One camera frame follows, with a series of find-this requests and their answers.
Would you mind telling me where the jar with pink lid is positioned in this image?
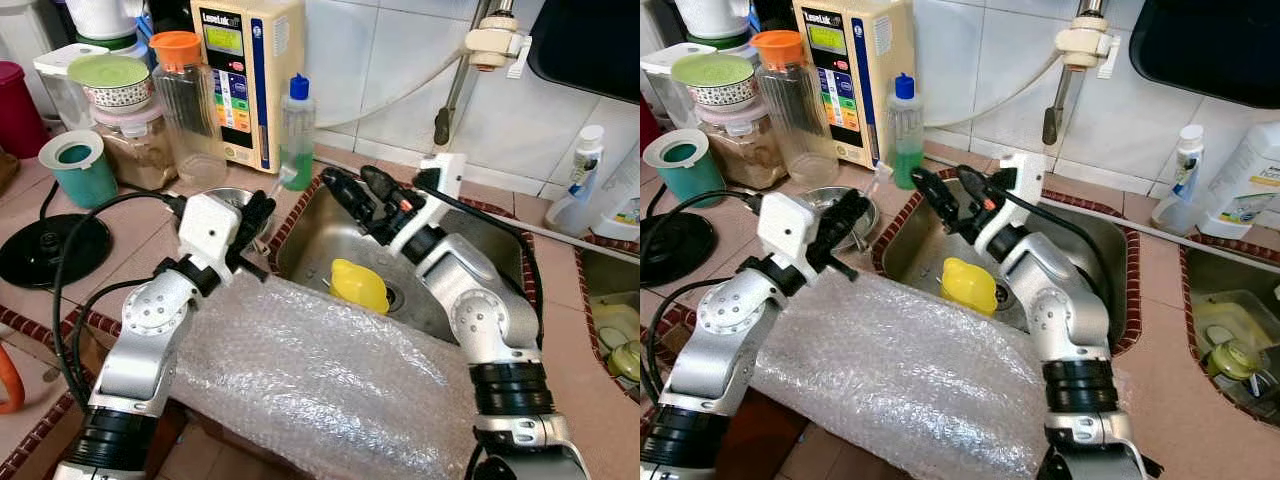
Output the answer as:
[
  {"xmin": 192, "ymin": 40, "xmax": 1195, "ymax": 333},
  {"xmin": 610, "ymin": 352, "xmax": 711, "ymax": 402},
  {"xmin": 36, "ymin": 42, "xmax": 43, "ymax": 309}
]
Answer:
[
  {"xmin": 92, "ymin": 100, "xmax": 179, "ymax": 191},
  {"xmin": 695, "ymin": 100, "xmax": 783, "ymax": 191}
]

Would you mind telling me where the white flexible hose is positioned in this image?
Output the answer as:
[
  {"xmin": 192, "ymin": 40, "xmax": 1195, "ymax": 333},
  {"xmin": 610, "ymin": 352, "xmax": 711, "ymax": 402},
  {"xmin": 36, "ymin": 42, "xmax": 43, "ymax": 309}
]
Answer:
[
  {"xmin": 318, "ymin": 62, "xmax": 471, "ymax": 129},
  {"xmin": 925, "ymin": 62, "xmax": 1063, "ymax": 129}
]

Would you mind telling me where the orange plastic object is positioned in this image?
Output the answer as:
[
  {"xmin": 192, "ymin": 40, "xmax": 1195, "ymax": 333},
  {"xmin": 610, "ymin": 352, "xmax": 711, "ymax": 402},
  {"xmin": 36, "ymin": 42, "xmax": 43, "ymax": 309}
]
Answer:
[{"xmin": 0, "ymin": 345, "xmax": 25, "ymax": 416}]

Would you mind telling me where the black round kettle base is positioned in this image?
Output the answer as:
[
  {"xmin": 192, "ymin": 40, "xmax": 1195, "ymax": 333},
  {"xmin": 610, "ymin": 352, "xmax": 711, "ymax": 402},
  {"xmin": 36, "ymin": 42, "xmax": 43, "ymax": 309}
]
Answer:
[
  {"xmin": 0, "ymin": 213, "xmax": 113, "ymax": 291},
  {"xmin": 640, "ymin": 210, "xmax": 716, "ymax": 289}
]

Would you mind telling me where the teal cup with white rim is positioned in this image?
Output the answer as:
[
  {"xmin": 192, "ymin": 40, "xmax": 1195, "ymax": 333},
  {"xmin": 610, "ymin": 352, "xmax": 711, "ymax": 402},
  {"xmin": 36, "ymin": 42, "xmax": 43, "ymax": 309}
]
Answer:
[
  {"xmin": 643, "ymin": 128, "xmax": 731, "ymax": 211},
  {"xmin": 38, "ymin": 130, "xmax": 119, "ymax": 209}
]

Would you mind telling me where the steel bowl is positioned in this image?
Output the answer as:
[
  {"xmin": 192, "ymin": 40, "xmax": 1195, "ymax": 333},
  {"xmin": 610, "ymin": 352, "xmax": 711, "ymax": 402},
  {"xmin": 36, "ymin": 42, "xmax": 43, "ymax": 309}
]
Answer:
[
  {"xmin": 800, "ymin": 186, "xmax": 886, "ymax": 251},
  {"xmin": 205, "ymin": 187, "xmax": 276, "ymax": 241}
]

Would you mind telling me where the clear bubble wrap sheet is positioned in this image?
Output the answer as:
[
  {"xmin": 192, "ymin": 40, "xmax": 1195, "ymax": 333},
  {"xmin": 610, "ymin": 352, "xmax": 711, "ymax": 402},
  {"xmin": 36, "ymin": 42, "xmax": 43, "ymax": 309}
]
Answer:
[
  {"xmin": 755, "ymin": 272, "xmax": 1126, "ymax": 480},
  {"xmin": 170, "ymin": 272, "xmax": 501, "ymax": 480}
]

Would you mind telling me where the yellow plastic cup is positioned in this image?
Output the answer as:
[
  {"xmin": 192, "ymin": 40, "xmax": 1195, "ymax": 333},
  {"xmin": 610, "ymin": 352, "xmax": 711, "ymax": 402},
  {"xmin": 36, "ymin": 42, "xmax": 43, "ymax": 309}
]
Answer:
[
  {"xmin": 330, "ymin": 258, "xmax": 391, "ymax": 315},
  {"xmin": 940, "ymin": 257, "xmax": 999, "ymax": 316}
]

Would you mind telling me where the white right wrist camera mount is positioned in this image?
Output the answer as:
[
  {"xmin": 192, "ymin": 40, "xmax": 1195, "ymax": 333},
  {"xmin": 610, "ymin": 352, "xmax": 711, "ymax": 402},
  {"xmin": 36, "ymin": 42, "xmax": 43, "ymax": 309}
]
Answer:
[
  {"xmin": 395, "ymin": 152, "xmax": 468, "ymax": 256},
  {"xmin": 985, "ymin": 152, "xmax": 1046, "ymax": 256}
]

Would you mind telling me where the dark red container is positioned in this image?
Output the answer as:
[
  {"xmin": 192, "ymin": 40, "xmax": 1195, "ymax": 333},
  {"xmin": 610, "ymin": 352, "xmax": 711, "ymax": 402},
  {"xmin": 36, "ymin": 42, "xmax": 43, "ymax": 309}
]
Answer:
[
  {"xmin": 0, "ymin": 62, "xmax": 49, "ymax": 159},
  {"xmin": 640, "ymin": 95, "xmax": 663, "ymax": 151}
]

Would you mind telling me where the black wall tray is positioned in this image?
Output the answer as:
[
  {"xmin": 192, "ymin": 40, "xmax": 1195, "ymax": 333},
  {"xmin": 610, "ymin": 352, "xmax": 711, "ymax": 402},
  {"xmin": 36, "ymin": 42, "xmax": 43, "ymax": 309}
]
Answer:
[
  {"xmin": 527, "ymin": 0, "xmax": 641, "ymax": 103},
  {"xmin": 1130, "ymin": 0, "xmax": 1280, "ymax": 109}
]

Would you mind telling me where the small white spray bottle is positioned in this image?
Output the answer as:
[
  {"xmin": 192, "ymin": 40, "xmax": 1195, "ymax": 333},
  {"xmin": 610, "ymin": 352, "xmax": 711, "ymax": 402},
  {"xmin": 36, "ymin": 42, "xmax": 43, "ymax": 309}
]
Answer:
[
  {"xmin": 1152, "ymin": 124, "xmax": 1206, "ymax": 237},
  {"xmin": 545, "ymin": 125, "xmax": 606, "ymax": 238}
]

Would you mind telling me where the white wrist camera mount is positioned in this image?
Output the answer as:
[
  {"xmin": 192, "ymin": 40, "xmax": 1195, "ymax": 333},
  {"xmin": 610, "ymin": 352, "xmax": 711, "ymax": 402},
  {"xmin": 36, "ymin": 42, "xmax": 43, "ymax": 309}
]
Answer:
[
  {"xmin": 757, "ymin": 192, "xmax": 823, "ymax": 286},
  {"xmin": 178, "ymin": 193, "xmax": 244, "ymax": 286},
  {"xmin": 985, "ymin": 152, "xmax": 1046, "ymax": 256},
  {"xmin": 395, "ymin": 152, "xmax": 468, "ymax": 256}
]

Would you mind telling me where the large white bottle yellow cap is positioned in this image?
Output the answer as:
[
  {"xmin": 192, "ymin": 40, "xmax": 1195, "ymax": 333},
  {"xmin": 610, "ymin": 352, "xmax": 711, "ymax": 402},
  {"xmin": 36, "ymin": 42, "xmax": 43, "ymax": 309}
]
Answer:
[
  {"xmin": 590, "ymin": 140, "xmax": 641, "ymax": 241},
  {"xmin": 1195, "ymin": 122, "xmax": 1280, "ymax": 241}
]

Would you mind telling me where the steel faucet with beige diverter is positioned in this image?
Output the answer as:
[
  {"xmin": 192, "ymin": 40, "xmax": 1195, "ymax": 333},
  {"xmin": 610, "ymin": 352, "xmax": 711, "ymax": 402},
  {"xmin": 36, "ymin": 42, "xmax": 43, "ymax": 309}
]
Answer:
[
  {"xmin": 433, "ymin": 0, "xmax": 531, "ymax": 148},
  {"xmin": 1042, "ymin": 0, "xmax": 1121, "ymax": 147}
]

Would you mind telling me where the clear pitcher with orange lid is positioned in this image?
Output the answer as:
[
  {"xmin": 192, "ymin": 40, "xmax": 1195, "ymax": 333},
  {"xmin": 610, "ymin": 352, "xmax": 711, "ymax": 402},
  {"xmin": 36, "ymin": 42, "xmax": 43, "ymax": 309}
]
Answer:
[
  {"xmin": 750, "ymin": 30, "xmax": 841, "ymax": 189},
  {"xmin": 150, "ymin": 31, "xmax": 229, "ymax": 189}
]

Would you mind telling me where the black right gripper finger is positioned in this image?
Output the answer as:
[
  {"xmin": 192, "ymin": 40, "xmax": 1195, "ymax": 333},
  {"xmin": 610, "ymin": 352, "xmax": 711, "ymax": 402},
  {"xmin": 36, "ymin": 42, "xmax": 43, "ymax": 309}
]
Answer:
[
  {"xmin": 320, "ymin": 168, "xmax": 379, "ymax": 239},
  {"xmin": 360, "ymin": 165, "xmax": 413, "ymax": 216},
  {"xmin": 910, "ymin": 166, "xmax": 969, "ymax": 233},
  {"xmin": 953, "ymin": 164, "xmax": 1003, "ymax": 213}
]

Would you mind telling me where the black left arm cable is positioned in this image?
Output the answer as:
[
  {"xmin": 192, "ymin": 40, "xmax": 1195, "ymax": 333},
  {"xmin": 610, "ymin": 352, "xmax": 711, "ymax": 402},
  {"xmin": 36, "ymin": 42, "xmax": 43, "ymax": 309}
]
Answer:
[
  {"xmin": 645, "ymin": 188, "xmax": 766, "ymax": 401},
  {"xmin": 50, "ymin": 190, "xmax": 191, "ymax": 401}
]

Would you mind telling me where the patterned bowl with green lid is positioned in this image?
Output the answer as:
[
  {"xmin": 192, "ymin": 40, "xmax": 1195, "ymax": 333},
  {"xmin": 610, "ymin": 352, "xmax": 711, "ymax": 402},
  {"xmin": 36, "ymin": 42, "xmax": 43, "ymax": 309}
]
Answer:
[
  {"xmin": 670, "ymin": 53, "xmax": 758, "ymax": 109},
  {"xmin": 67, "ymin": 54, "xmax": 154, "ymax": 111}
]

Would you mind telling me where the clear container with white lid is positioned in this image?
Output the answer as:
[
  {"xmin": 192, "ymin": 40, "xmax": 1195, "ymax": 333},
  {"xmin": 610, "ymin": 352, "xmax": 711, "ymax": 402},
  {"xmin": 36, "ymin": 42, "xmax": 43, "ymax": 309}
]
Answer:
[
  {"xmin": 33, "ymin": 43, "xmax": 101, "ymax": 131},
  {"xmin": 640, "ymin": 42, "xmax": 716, "ymax": 131}
]

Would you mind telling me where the white jug with green base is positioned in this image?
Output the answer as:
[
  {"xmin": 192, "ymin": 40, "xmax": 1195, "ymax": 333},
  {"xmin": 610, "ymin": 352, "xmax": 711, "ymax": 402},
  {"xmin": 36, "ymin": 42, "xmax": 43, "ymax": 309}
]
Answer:
[
  {"xmin": 675, "ymin": 0, "xmax": 756, "ymax": 51},
  {"xmin": 65, "ymin": 0, "xmax": 151, "ymax": 51}
]

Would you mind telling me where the green dish soap bottle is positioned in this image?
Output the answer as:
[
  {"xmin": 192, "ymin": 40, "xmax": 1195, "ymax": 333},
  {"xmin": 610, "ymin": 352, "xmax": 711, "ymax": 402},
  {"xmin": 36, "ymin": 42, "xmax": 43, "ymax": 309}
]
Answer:
[
  {"xmin": 280, "ymin": 74, "xmax": 317, "ymax": 192},
  {"xmin": 888, "ymin": 72, "xmax": 926, "ymax": 191}
]

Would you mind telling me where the beige water ionizer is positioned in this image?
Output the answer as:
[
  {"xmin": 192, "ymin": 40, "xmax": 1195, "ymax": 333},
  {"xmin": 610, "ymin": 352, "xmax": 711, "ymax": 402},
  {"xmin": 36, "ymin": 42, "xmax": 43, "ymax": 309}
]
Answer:
[
  {"xmin": 190, "ymin": 0, "xmax": 306, "ymax": 174},
  {"xmin": 793, "ymin": 0, "xmax": 916, "ymax": 171}
]

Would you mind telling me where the clear plastic food container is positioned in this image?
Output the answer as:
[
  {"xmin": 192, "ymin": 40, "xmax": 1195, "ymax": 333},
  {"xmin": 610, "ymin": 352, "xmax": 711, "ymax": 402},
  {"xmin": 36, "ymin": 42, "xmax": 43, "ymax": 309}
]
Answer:
[
  {"xmin": 588, "ymin": 300, "xmax": 641, "ymax": 351},
  {"xmin": 1195, "ymin": 290, "xmax": 1280, "ymax": 351}
]

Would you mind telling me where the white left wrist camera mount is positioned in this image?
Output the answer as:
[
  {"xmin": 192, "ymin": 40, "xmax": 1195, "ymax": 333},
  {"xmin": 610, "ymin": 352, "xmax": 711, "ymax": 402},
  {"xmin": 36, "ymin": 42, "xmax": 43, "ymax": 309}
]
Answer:
[
  {"xmin": 757, "ymin": 192, "xmax": 823, "ymax": 286},
  {"xmin": 178, "ymin": 193, "xmax": 244, "ymax": 286}
]

